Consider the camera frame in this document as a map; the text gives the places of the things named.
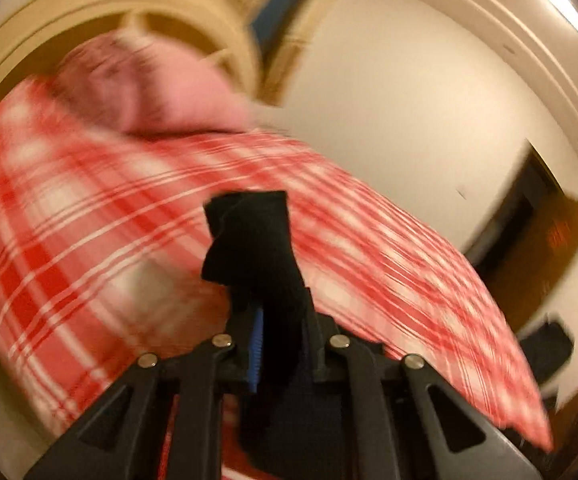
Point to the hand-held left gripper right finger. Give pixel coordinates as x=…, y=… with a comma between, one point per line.
x=319, y=355

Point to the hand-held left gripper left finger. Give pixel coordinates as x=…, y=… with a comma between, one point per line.
x=255, y=340

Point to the black pants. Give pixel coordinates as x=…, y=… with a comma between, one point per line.
x=264, y=250

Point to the red plaid bed sheet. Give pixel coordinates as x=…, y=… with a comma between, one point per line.
x=94, y=210

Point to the black chair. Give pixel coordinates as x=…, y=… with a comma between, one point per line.
x=546, y=350

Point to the brown wooden door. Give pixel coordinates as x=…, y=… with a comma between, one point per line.
x=544, y=260

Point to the red paper door decoration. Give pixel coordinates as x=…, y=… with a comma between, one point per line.
x=558, y=235

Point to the pink folded blanket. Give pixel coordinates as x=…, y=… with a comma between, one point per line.
x=159, y=85

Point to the beige patterned curtain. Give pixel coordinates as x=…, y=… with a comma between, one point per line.
x=299, y=45

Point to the cream star bed headboard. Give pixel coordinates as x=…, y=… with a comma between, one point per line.
x=29, y=25

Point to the dark door frame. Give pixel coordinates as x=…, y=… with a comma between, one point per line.
x=509, y=210

